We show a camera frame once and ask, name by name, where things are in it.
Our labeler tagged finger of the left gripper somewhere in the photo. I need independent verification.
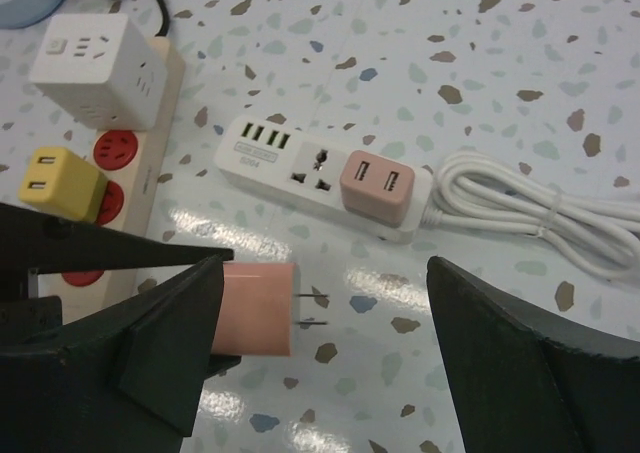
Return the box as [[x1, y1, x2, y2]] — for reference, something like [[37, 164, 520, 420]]
[[1, 203, 234, 347]]

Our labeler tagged white USB power strip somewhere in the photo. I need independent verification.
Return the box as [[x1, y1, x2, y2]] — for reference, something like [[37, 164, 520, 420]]
[[214, 116, 433, 244]]

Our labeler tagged white cube socket adapter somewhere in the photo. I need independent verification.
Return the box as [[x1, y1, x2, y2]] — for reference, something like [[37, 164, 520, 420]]
[[29, 13, 168, 131]]

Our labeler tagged pink plugged USB adapter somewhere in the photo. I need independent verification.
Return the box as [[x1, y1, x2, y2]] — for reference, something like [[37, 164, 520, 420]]
[[340, 150, 415, 227]]

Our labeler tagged pink USB charger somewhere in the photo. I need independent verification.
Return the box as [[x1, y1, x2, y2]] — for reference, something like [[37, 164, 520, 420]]
[[211, 262, 328, 357]]

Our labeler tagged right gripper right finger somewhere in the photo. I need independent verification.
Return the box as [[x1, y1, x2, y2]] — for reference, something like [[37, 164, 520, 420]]
[[427, 256, 639, 452]]

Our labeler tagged wooden red-socket power strip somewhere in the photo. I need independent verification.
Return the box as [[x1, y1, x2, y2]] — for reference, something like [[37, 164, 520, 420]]
[[49, 37, 185, 324]]

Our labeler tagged yellow USB charger cube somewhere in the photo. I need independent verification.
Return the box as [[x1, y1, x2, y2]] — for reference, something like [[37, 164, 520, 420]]
[[18, 146, 108, 223]]

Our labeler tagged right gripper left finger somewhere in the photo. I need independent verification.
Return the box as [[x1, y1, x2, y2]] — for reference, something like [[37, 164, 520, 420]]
[[1, 258, 224, 452]]

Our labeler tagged white coiled power cord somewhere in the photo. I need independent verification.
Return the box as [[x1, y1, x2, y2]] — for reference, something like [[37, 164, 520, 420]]
[[418, 151, 640, 280]]

